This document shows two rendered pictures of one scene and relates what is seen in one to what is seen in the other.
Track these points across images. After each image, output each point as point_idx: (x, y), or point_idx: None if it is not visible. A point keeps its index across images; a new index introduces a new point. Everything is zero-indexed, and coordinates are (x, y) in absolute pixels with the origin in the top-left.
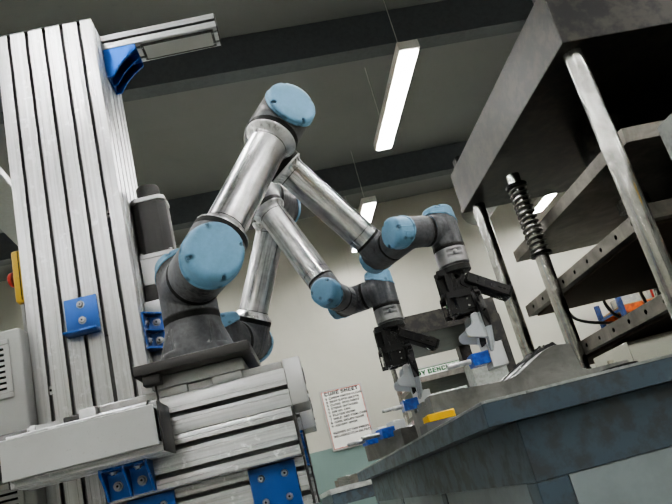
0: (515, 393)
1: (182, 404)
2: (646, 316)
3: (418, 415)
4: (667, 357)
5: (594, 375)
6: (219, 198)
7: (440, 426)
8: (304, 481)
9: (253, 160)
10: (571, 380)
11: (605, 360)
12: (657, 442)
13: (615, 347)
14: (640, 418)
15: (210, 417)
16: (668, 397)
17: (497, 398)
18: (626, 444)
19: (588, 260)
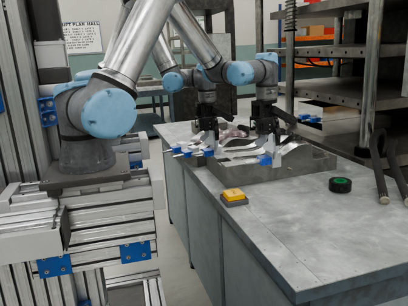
0: (317, 285)
1: (76, 204)
2: (342, 103)
3: (211, 159)
4: (404, 263)
5: (363, 274)
6: (117, 54)
7: (243, 231)
8: (153, 246)
9: (149, 18)
10: (350, 277)
11: (305, 107)
12: (376, 302)
13: (314, 105)
14: (373, 290)
15: (96, 214)
16: (391, 279)
17: (306, 289)
18: (360, 304)
19: (320, 52)
